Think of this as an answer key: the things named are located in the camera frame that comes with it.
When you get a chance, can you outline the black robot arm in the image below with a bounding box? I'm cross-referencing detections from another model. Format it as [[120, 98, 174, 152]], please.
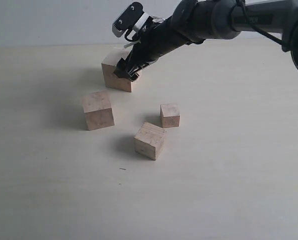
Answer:
[[112, 0, 298, 82]]

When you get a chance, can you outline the third largest wooden cube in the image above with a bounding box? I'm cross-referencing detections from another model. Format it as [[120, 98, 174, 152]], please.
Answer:
[[133, 122, 167, 161]]

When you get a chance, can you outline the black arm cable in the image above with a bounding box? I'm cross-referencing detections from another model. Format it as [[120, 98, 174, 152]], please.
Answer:
[[235, 0, 289, 47]]

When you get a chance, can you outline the smallest wooden cube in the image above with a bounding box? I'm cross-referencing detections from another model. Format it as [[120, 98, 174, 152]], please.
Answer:
[[160, 103, 181, 128]]

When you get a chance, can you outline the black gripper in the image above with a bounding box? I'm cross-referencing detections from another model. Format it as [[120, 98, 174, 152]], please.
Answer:
[[113, 17, 189, 82]]

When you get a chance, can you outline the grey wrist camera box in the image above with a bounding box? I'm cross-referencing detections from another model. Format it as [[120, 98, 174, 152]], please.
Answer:
[[112, 1, 149, 38]]

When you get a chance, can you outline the second largest wooden cube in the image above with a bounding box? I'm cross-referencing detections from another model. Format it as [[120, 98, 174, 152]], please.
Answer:
[[81, 91, 115, 131]]

